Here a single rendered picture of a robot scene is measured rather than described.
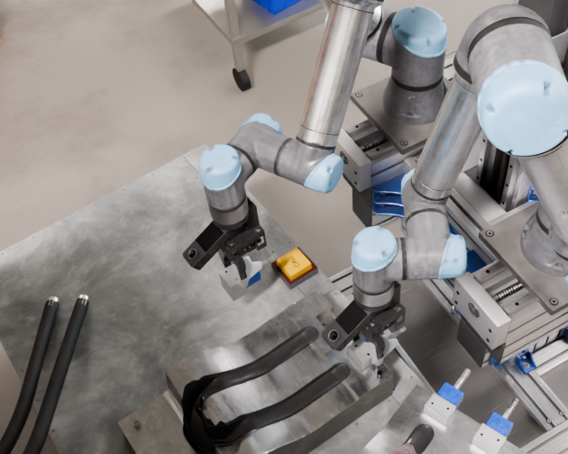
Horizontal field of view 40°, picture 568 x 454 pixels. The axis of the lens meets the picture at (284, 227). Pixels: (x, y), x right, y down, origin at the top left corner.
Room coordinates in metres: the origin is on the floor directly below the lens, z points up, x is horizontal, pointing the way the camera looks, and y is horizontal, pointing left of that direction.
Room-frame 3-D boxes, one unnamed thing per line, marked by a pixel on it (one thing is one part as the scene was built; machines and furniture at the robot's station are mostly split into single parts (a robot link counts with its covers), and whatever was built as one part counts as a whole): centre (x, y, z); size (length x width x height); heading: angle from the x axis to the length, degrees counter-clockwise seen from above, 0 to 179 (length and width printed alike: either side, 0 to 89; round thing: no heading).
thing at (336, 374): (0.72, 0.08, 0.92); 0.35 x 0.16 x 0.09; 119
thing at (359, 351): (0.80, -0.17, 0.89); 0.13 x 0.05 x 0.05; 119
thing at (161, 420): (0.72, 0.10, 0.87); 0.50 x 0.26 x 0.14; 119
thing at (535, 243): (0.88, -0.53, 1.09); 0.15 x 0.15 x 0.10
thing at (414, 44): (1.34, -0.34, 1.20); 0.13 x 0.12 x 0.14; 52
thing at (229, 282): (0.99, 0.08, 0.93); 0.13 x 0.05 x 0.05; 119
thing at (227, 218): (0.99, 0.10, 1.17); 0.08 x 0.08 x 0.05
